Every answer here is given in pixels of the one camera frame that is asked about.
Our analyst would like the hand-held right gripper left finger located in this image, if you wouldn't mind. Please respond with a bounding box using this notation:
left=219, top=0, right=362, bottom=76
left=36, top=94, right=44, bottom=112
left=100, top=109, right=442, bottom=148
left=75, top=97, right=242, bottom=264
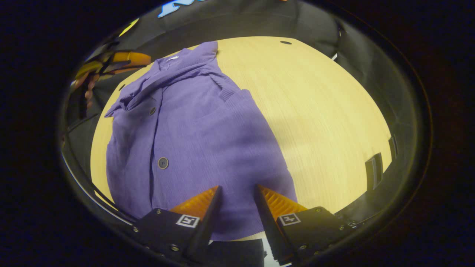
left=131, top=185, right=223, bottom=262

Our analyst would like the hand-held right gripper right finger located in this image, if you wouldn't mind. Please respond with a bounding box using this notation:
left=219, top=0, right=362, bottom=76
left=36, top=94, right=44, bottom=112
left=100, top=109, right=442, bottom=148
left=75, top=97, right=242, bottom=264
left=253, top=184, right=354, bottom=265

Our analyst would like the purple button-up shirt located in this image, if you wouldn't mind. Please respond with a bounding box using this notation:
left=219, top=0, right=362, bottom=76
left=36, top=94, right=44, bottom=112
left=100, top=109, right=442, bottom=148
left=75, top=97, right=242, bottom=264
left=105, top=41, right=298, bottom=241

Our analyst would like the black table clamp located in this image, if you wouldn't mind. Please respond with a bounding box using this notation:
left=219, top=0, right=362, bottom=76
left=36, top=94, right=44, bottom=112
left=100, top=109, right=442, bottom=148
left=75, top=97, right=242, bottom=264
left=388, top=135, right=398, bottom=161
left=365, top=153, right=384, bottom=191

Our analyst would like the thin black cable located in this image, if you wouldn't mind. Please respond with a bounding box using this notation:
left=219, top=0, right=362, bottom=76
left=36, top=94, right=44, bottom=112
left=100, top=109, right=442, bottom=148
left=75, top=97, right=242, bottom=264
left=61, top=141, right=138, bottom=224

